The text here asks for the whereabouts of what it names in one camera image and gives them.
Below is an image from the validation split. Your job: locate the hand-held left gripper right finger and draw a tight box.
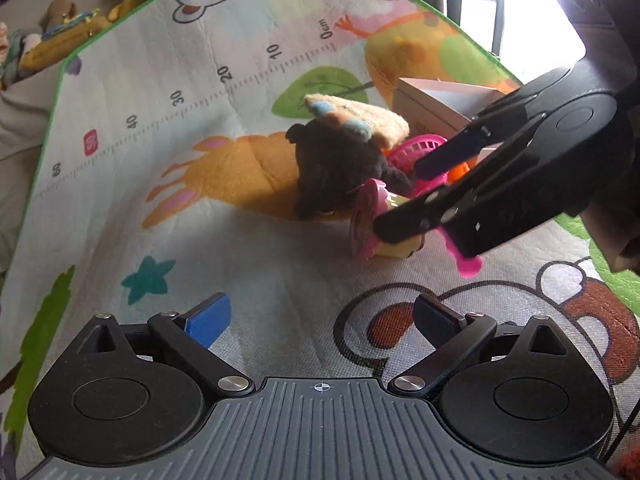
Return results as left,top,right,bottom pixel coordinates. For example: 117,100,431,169
387,294,568,402

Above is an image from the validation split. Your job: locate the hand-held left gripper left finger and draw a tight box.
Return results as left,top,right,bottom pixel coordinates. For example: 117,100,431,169
80,294,256,400

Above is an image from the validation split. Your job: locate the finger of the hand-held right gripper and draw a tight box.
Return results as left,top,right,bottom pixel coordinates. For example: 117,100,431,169
373,114,552,246
414,67,583,182

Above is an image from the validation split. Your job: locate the pink mesh toy basket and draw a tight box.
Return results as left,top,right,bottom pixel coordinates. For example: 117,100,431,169
387,132,449,202

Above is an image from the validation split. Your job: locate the pink round flower toy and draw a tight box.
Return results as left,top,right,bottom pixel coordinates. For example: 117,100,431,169
348,178,427,262

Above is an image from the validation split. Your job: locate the pink cardboard box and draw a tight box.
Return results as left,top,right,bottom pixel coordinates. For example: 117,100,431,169
392,76,522,162

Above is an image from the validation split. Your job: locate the person's right hand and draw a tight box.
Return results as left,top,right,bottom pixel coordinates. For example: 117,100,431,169
580,180,640,273

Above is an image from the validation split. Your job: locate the orange plastic toy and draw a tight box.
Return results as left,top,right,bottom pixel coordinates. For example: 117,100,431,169
446,159,475,184

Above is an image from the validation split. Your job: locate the colourful cartoon play mat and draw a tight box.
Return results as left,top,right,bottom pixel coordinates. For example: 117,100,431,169
0,0,640,468

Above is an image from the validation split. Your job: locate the pink plastic piece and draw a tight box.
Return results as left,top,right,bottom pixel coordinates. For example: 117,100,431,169
435,227,485,280

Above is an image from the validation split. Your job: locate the tan toast plush toy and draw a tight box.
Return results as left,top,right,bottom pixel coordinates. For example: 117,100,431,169
302,92,412,150

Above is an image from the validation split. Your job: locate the dark grey plush toy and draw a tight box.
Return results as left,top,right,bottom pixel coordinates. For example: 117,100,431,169
286,120,417,222

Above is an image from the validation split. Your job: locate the beige bed sheet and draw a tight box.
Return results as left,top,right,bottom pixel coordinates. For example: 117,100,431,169
0,62,63,273

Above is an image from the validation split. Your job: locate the black window frame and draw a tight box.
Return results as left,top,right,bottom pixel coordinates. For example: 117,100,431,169
447,0,507,57

